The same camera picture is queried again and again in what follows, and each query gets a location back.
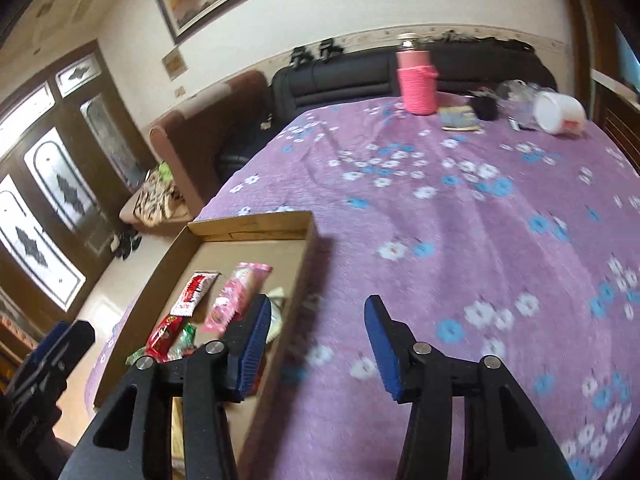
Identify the pink snack packet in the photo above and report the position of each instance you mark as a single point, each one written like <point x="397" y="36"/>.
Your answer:
<point x="239" y="295"/>

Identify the green snack packet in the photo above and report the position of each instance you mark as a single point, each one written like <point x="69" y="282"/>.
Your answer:
<point x="183" y="340"/>

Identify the red snack packet black label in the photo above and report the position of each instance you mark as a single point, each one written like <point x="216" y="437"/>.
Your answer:
<point x="162" y="339"/>

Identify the black leather sofa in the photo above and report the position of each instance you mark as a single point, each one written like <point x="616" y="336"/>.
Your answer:
<point x="340" y="80"/>

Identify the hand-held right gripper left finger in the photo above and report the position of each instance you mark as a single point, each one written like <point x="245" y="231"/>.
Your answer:
<point x="252" y="345"/>

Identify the wall switch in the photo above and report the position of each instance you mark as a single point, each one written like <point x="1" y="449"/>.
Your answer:
<point x="179" y="92"/>

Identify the cardboard box tray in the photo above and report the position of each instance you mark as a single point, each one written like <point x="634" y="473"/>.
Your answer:
<point x="260" y="255"/>

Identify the pale white snack packet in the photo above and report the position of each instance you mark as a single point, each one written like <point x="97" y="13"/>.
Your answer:
<point x="276" y="310"/>

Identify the wall plaque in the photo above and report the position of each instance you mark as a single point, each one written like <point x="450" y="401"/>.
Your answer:
<point x="173" y="63"/>

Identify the brown fabric armchair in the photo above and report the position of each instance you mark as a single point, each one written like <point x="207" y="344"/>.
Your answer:
<point x="200" y="150"/>

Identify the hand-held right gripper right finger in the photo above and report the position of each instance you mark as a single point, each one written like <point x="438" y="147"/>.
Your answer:
<point x="382" y="350"/>

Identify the black bag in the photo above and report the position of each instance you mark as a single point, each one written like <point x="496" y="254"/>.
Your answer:
<point x="480" y="41"/>

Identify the purple floral tablecloth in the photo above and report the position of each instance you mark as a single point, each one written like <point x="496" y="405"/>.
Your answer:
<point x="450" y="210"/>

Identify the small black pouch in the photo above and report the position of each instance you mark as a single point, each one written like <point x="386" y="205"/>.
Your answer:
<point x="485" y="107"/>

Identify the black device on sofa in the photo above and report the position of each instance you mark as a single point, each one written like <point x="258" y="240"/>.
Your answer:
<point x="330" y="49"/>
<point x="301" y="56"/>

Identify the clear plastic bag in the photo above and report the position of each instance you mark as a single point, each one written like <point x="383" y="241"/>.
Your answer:
<point x="520" y="97"/>

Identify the wooden glass-fronted cabinet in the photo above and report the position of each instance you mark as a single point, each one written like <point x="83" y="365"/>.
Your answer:
<point x="615" y="60"/>

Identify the pairs of dark shoes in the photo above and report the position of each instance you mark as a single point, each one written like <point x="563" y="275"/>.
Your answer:
<point x="125" y="244"/>

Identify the white plastic cup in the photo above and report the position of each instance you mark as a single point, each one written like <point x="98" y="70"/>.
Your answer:
<point x="557" y="112"/>

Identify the clear green-edged pastry packet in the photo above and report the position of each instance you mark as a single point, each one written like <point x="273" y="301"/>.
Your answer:
<point x="134" y="357"/>

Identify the white and red snack packet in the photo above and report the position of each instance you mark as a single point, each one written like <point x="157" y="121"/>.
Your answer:
<point x="195" y="292"/>

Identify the wooden glass door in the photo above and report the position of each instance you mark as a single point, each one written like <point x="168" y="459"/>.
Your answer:
<point x="60" y="185"/>

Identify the pile of clothes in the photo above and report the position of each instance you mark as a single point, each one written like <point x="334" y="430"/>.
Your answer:
<point x="157" y="195"/>

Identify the pink knit-sleeved bottle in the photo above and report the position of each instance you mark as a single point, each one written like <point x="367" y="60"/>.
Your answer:
<point x="417" y="85"/>

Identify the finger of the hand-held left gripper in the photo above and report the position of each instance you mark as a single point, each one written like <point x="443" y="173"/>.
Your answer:
<point x="67" y="342"/>

